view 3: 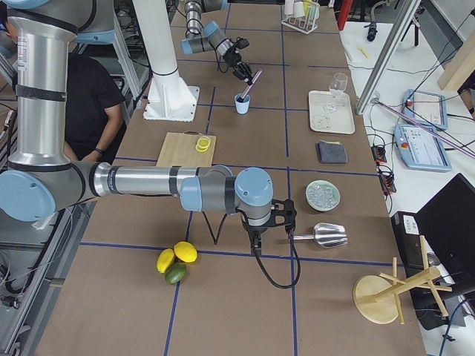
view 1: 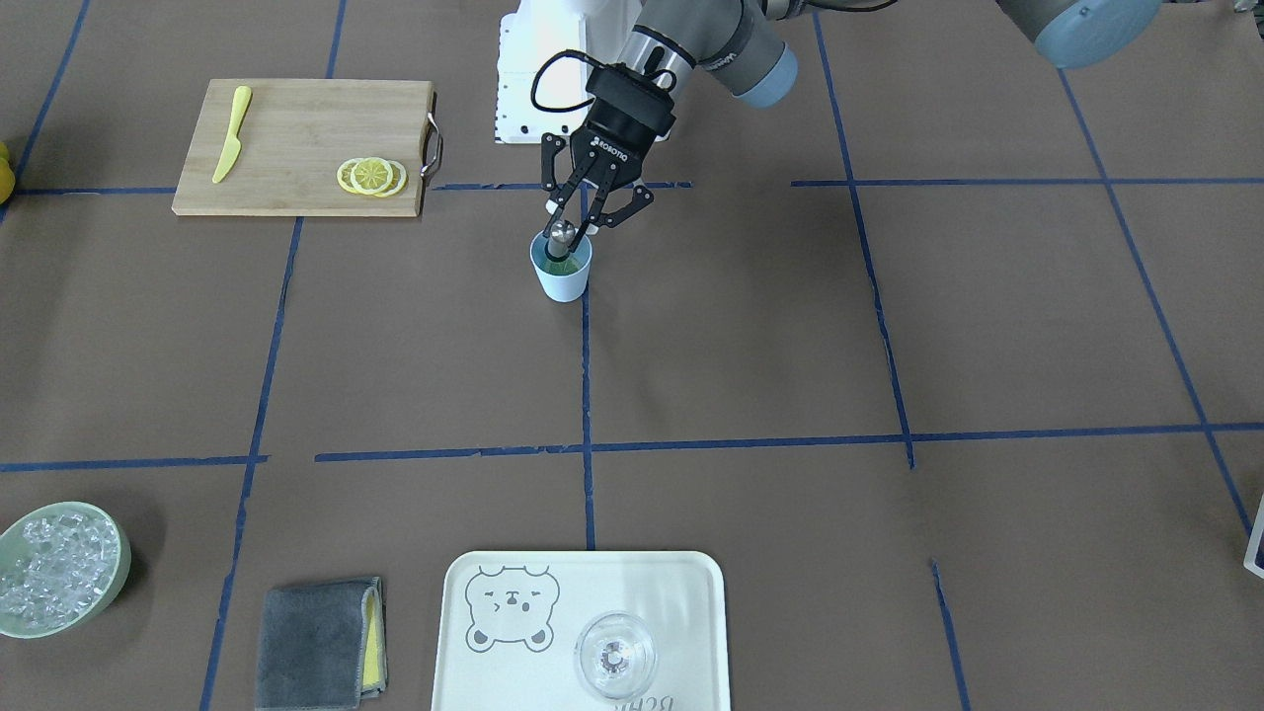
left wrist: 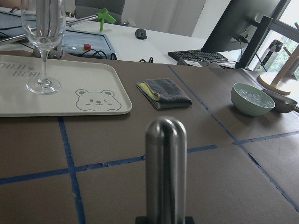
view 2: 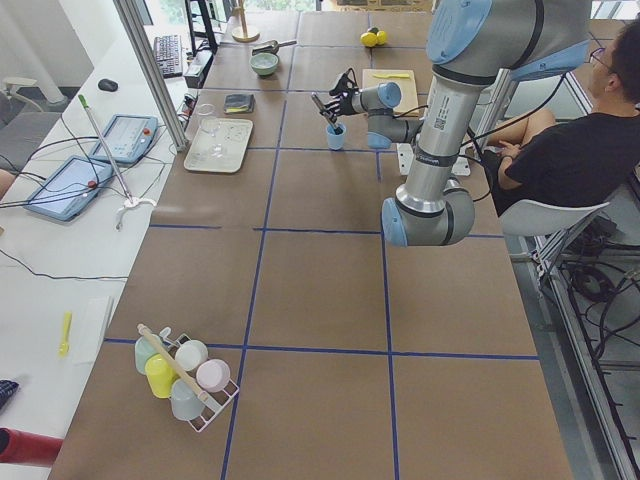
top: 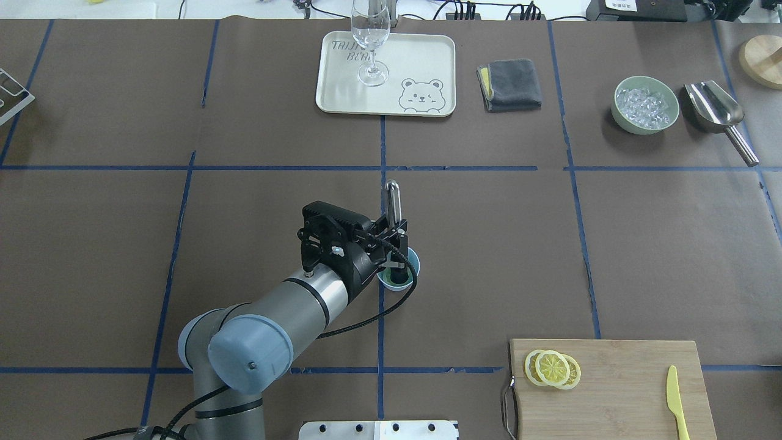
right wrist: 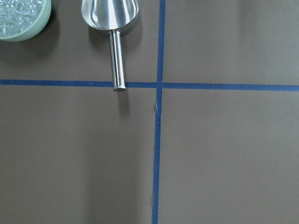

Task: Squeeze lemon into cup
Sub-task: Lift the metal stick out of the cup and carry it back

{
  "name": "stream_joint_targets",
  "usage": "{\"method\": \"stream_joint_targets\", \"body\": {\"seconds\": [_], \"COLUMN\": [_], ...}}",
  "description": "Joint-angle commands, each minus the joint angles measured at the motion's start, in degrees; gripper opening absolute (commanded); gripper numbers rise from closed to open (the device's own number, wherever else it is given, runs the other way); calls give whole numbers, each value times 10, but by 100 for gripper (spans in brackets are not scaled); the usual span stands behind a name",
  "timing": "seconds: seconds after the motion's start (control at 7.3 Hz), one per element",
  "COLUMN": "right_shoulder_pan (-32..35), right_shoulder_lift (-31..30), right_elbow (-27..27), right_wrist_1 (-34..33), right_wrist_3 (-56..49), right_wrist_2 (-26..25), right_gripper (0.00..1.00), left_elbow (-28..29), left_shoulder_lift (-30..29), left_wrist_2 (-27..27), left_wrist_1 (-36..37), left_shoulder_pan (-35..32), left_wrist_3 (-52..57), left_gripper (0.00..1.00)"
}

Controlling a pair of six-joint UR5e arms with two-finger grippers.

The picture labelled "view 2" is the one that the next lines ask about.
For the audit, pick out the clear wine glass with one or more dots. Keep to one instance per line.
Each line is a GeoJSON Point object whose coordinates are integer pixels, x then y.
{"type": "Point", "coordinates": [209, 123]}

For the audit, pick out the person in black shirt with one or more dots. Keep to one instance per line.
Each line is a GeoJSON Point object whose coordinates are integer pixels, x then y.
{"type": "Point", "coordinates": [581, 162]}

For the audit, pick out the metal ice scoop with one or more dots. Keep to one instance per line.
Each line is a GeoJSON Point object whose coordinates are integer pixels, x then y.
{"type": "Point", "coordinates": [272, 46]}

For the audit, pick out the light blue cup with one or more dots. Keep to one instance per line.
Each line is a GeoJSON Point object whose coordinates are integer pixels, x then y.
{"type": "Point", "coordinates": [336, 136]}

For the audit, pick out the green-tipped rod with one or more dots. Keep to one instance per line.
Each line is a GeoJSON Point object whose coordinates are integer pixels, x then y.
{"type": "Point", "coordinates": [102, 152]}

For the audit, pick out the steel muddler black tip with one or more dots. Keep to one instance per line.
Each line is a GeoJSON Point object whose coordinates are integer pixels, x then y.
{"type": "Point", "coordinates": [319, 104]}

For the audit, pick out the bamboo cutting board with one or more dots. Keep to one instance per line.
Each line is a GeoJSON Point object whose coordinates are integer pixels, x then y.
{"type": "Point", "coordinates": [409, 104]}

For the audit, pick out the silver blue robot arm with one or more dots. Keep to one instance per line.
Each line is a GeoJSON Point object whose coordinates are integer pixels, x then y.
{"type": "Point", "coordinates": [469, 42]}

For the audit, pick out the aluminium frame post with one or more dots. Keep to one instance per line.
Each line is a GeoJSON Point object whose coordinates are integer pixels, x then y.
{"type": "Point", "coordinates": [134, 28]}

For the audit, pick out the white chair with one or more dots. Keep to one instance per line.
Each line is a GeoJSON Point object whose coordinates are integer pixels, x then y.
{"type": "Point", "coordinates": [529, 218]}

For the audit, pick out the cream bear tray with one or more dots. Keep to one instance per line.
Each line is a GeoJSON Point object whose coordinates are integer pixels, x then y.
{"type": "Point", "coordinates": [234, 135]}

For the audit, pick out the black computer mouse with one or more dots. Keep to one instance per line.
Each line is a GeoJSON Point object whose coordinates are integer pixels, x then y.
{"type": "Point", "coordinates": [108, 85]}

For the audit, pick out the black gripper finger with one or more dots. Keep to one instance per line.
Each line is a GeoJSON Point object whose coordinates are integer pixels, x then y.
{"type": "Point", "coordinates": [333, 106]}
{"type": "Point", "coordinates": [331, 117]}

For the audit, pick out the grey folded cloth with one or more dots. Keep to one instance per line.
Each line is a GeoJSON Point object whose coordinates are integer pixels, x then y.
{"type": "Point", "coordinates": [239, 103]}

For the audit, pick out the yellow plastic knife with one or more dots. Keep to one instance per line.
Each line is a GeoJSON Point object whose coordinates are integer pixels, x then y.
{"type": "Point", "coordinates": [391, 76]}

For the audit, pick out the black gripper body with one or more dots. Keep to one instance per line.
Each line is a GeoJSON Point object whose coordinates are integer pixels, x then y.
{"type": "Point", "coordinates": [344, 103]}

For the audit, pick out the yellow spoon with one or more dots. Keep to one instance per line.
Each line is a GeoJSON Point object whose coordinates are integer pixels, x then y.
{"type": "Point", "coordinates": [64, 346]}

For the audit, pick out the yellow lemon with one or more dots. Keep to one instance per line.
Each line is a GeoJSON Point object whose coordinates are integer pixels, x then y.
{"type": "Point", "coordinates": [381, 38]}
{"type": "Point", "coordinates": [369, 39]}

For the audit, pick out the wooden cup tree stand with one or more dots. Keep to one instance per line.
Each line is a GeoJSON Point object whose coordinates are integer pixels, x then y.
{"type": "Point", "coordinates": [243, 32]}

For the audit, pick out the green bowl of ice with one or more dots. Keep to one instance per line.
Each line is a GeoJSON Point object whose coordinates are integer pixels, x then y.
{"type": "Point", "coordinates": [264, 64]}

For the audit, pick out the black keyboard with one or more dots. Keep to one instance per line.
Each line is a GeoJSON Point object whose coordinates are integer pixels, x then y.
{"type": "Point", "coordinates": [167, 50]}

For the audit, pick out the blue teach pendant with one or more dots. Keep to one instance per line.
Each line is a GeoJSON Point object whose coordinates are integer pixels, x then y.
{"type": "Point", "coordinates": [129, 137]}
{"type": "Point", "coordinates": [69, 189]}

